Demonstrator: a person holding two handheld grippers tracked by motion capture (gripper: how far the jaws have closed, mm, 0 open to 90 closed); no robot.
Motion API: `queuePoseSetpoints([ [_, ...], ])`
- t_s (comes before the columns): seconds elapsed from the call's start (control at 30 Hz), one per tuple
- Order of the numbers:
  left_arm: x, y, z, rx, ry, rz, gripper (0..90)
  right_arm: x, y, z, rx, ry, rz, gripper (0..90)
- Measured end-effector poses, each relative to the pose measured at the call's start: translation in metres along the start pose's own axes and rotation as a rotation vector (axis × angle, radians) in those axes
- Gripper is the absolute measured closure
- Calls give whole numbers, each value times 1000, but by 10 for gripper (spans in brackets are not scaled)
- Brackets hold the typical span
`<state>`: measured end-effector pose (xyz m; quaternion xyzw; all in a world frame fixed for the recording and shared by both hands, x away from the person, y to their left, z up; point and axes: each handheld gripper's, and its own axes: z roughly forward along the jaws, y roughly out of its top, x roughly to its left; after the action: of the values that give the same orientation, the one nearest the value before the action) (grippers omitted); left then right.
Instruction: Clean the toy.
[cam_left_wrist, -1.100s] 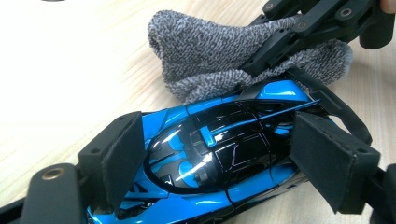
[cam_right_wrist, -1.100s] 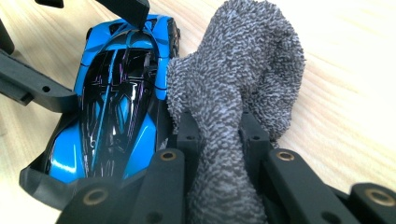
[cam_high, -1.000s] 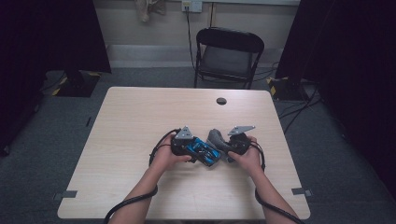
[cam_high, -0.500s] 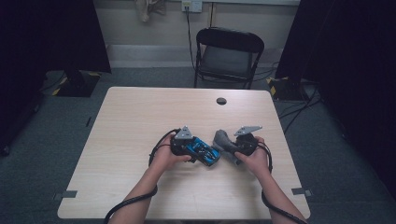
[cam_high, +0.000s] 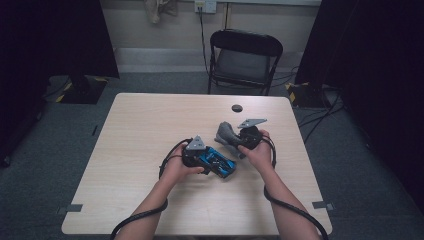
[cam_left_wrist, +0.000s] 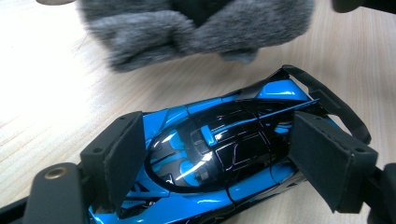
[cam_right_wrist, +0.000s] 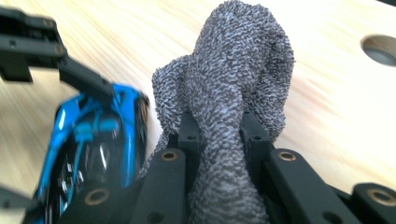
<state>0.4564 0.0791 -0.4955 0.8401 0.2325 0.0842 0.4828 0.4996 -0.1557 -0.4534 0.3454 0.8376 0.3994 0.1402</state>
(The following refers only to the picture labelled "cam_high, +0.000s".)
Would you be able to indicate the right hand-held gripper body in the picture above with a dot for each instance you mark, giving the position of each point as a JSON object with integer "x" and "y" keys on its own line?
{"x": 251, "y": 138}

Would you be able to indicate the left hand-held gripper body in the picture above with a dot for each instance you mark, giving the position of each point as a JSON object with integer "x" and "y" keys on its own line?
{"x": 195, "y": 145}

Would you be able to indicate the blue toy car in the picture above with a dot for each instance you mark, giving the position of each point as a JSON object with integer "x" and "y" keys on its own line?
{"x": 220, "y": 163}

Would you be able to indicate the grey terry cloth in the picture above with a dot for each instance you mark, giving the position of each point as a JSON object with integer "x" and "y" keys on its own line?
{"x": 226, "y": 135}

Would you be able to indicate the person's right hand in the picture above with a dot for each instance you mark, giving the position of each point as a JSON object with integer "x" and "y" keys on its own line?
{"x": 263, "y": 158}

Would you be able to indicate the person's left hand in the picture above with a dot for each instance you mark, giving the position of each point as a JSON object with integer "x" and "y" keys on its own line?
{"x": 173, "y": 170}

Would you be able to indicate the round black table grommet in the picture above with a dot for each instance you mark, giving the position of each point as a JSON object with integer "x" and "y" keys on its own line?
{"x": 237, "y": 108}

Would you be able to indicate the black stand base yellow tape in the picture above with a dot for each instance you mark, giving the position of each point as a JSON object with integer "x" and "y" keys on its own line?
{"x": 306, "y": 95}
{"x": 83, "y": 93}

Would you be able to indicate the black folding chair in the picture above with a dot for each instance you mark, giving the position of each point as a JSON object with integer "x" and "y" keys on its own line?
{"x": 245, "y": 43}

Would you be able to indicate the grey tape strip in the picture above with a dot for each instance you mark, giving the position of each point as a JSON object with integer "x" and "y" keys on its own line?
{"x": 71, "y": 208}
{"x": 321, "y": 205}

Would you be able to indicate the beige hanging bag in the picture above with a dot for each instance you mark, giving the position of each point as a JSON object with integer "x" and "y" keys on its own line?
{"x": 155, "y": 10}

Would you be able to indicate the dark curtain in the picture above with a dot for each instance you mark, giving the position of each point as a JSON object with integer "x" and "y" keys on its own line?
{"x": 383, "y": 66}

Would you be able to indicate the white wall socket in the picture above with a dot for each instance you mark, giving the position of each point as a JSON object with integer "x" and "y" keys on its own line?
{"x": 210, "y": 6}

